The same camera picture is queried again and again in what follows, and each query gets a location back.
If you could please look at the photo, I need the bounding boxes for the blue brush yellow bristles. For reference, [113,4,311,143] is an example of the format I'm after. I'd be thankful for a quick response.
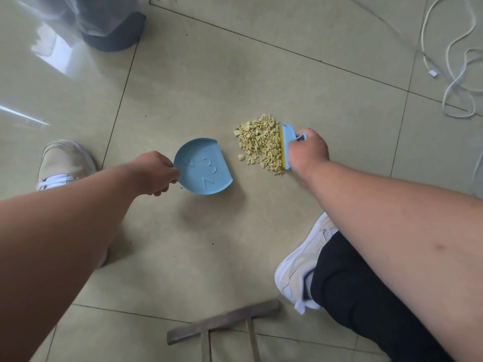
[278,124,308,171]

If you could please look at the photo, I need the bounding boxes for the person's white shoe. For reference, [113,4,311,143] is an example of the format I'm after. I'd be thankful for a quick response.
[274,212,339,316]
[36,139,98,192]

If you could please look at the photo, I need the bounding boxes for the person's right white shoe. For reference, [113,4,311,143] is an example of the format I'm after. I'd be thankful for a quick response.
[274,212,339,316]

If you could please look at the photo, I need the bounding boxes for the white charging cable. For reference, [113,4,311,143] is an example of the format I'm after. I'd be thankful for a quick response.
[420,0,483,197]

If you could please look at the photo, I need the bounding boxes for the wooden folding stool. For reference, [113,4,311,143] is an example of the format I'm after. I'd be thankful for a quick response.
[167,299,282,362]

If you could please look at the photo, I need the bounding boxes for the person's right forearm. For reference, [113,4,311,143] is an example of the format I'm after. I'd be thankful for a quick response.
[301,158,483,362]

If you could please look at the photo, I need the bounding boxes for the person's black trousers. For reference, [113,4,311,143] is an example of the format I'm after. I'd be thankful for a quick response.
[309,231,453,362]

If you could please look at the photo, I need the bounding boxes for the person's left hand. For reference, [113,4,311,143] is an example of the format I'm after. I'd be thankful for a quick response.
[126,150,181,197]

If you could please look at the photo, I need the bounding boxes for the person's right hand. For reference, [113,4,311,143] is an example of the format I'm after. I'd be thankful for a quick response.
[287,127,331,179]

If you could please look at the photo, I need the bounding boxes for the blue plastic dustpan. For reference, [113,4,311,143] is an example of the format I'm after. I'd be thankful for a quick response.
[170,137,234,196]

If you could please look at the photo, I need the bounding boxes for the grey bin with plastic bag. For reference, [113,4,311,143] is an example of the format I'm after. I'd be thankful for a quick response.
[79,11,147,53]

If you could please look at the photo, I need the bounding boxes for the person's left forearm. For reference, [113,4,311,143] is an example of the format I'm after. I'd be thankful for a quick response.
[0,163,144,362]

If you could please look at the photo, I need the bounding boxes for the person's left white shoe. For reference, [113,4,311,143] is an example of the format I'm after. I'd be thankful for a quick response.
[36,139,98,192]

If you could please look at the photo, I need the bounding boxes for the pile of yellow crumbs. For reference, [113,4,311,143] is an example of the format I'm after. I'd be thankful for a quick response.
[232,113,286,176]

